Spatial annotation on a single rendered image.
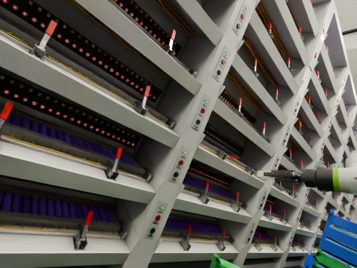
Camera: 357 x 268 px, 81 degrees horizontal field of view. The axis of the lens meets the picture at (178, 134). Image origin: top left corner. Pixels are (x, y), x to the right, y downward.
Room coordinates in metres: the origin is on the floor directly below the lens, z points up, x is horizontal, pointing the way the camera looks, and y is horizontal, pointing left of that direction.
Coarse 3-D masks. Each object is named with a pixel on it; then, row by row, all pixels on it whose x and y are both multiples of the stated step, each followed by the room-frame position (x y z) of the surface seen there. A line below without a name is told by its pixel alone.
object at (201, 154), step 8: (216, 144) 1.08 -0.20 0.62; (200, 152) 0.77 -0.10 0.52; (208, 152) 0.79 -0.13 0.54; (232, 152) 1.18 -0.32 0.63; (200, 160) 0.79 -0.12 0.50; (208, 160) 0.81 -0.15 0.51; (216, 160) 0.84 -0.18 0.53; (248, 160) 1.24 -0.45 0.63; (216, 168) 0.86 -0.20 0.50; (224, 168) 0.89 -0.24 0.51; (232, 168) 0.92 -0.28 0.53; (240, 168) 1.03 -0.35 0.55; (256, 168) 1.19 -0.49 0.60; (232, 176) 0.95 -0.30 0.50; (240, 176) 0.98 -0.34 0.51; (248, 176) 1.02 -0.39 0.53; (256, 184) 1.10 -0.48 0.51
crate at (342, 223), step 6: (330, 210) 1.30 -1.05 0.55; (330, 216) 1.29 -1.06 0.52; (336, 216) 1.27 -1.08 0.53; (330, 222) 1.29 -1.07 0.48; (336, 222) 1.27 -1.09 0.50; (342, 222) 1.25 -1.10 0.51; (348, 222) 1.24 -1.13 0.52; (342, 228) 1.32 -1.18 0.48; (348, 228) 1.23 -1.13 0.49; (354, 228) 1.21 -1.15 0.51
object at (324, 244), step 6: (324, 240) 1.29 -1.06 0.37; (324, 246) 1.28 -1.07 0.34; (330, 246) 1.26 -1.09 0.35; (336, 246) 1.25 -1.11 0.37; (330, 252) 1.26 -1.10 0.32; (336, 252) 1.24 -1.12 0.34; (342, 252) 1.23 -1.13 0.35; (348, 252) 1.21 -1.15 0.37; (342, 258) 1.22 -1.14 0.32; (348, 258) 1.21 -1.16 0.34; (354, 258) 1.19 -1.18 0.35; (354, 264) 1.19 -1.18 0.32
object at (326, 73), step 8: (320, 56) 1.34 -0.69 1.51; (328, 56) 1.31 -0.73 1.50; (320, 64) 1.42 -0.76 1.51; (328, 64) 1.35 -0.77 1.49; (320, 72) 1.52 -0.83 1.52; (328, 72) 1.40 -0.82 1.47; (320, 80) 1.62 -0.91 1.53; (328, 80) 1.55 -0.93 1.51; (328, 88) 1.66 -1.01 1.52; (336, 88) 1.57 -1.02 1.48
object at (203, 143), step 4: (204, 140) 0.84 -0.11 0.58; (204, 144) 0.84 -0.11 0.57; (208, 144) 0.85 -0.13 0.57; (208, 148) 0.84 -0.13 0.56; (212, 148) 0.88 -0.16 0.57; (216, 148) 0.89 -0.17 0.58; (216, 152) 0.90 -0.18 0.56; (228, 156) 0.96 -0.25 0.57; (232, 160) 0.99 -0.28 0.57; (236, 160) 1.00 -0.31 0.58; (236, 164) 0.99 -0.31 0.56; (240, 164) 1.04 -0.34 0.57; (244, 164) 1.09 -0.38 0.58; (244, 168) 1.07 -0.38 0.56
